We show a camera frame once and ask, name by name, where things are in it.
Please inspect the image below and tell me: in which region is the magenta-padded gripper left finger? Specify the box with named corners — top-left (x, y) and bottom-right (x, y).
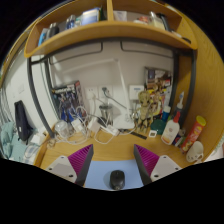
top-left (44, 143), bottom-right (95, 187)

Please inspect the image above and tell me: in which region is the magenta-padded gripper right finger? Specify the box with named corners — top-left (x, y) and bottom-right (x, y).
top-left (133, 143), bottom-right (183, 186)

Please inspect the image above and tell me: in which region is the black computer mouse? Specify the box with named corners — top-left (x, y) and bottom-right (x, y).
top-left (109, 169), bottom-right (126, 191)

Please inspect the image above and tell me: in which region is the light blue mouse pad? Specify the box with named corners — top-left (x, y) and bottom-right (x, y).
top-left (83, 159), bottom-right (145, 191)

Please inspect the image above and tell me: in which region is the black ruler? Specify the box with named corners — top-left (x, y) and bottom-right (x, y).
top-left (129, 130), bottom-right (148, 140)

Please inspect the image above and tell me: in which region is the white red-capped lotion bottle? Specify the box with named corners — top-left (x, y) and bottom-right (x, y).
top-left (160, 109), bottom-right (182, 146)

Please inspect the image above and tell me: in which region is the clear jar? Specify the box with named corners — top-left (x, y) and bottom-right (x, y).
top-left (54, 120), bottom-right (70, 138)

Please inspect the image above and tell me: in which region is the blue packet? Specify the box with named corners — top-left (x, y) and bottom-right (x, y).
top-left (173, 128), bottom-right (186, 146)

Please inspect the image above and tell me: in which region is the dark green box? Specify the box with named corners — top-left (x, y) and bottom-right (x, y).
top-left (150, 119), bottom-right (167, 135)

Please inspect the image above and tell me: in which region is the white charger block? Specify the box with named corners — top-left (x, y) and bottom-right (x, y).
top-left (70, 118), bottom-right (84, 134)
top-left (87, 116), bottom-right (101, 133)

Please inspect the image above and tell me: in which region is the white mug with face print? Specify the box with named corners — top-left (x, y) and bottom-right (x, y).
top-left (185, 140), bottom-right (205, 164)

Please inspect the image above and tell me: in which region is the red chip canister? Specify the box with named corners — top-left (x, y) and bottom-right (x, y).
top-left (180, 115), bottom-right (207, 154)

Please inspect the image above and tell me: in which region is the white desk lamp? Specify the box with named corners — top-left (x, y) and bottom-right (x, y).
top-left (49, 58), bottom-right (138, 131)

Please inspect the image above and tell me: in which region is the white power strip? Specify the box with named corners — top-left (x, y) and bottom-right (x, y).
top-left (99, 123), bottom-right (120, 136)

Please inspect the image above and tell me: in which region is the small blue bottle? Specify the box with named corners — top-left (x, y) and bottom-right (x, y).
top-left (161, 105), bottom-right (172, 123)

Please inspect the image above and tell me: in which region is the golden robot figurine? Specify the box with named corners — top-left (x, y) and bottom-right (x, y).
top-left (134, 89), bottom-right (155, 134)

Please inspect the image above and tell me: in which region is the brown robot figurine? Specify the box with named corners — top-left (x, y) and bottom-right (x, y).
top-left (151, 84), bottom-right (165, 116)

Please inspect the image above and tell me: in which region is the dark blue model kit box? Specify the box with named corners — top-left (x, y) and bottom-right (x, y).
top-left (50, 79), bottom-right (88, 124)

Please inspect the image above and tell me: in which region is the black hanging bag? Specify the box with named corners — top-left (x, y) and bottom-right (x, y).
top-left (13, 99), bottom-right (34, 144)

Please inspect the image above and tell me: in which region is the teal cloth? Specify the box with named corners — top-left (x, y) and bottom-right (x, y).
top-left (0, 121), bottom-right (21, 161)

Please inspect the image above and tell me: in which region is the blue spray bottle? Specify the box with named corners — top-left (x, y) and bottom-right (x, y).
top-left (175, 91), bottom-right (186, 114)

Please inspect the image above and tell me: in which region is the colourful model box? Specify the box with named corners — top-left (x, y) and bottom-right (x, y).
top-left (143, 66), bottom-right (173, 101)

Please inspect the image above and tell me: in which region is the wooden shelf unit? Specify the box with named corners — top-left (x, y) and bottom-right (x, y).
top-left (23, 0), bottom-right (198, 59)

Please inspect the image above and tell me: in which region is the white wall-mounted box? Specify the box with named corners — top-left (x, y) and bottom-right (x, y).
top-left (128, 84), bottom-right (145, 101)

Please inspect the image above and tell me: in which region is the dark grey metal desk frame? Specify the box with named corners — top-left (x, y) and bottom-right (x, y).
top-left (27, 36), bottom-right (198, 139)

